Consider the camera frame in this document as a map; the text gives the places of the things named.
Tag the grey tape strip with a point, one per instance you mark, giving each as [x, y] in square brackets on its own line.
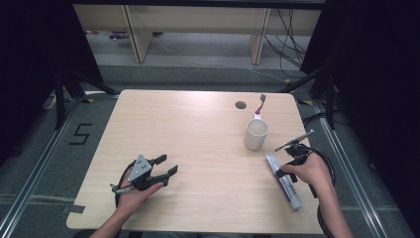
[74, 209]

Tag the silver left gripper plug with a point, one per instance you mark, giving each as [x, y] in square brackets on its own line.
[120, 189]

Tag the white cup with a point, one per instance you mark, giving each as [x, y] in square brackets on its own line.
[254, 140]

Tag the purple object under desk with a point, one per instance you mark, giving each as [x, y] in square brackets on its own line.
[118, 35]

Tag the person's right hand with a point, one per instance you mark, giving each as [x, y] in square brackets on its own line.
[313, 173]

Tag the pink toothbrush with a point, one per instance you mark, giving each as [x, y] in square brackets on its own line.
[261, 103]

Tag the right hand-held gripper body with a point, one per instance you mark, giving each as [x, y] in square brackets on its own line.
[297, 152]

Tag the black metal stand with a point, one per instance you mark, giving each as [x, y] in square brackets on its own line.
[60, 99]
[330, 99]

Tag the aluminium floor rail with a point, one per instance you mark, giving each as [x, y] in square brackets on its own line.
[350, 158]
[36, 168]

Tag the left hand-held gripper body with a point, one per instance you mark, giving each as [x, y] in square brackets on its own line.
[140, 172]

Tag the yellow black floor tape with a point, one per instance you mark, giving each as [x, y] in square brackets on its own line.
[305, 102]
[87, 100]

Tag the black round table grommet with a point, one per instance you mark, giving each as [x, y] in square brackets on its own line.
[240, 105]

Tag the black curtain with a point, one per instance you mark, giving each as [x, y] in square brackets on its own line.
[379, 82]
[33, 66]

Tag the white purple toothpaste tube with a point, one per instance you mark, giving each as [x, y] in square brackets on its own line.
[290, 193]

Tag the person's left hand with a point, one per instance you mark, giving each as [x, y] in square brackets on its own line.
[130, 201]

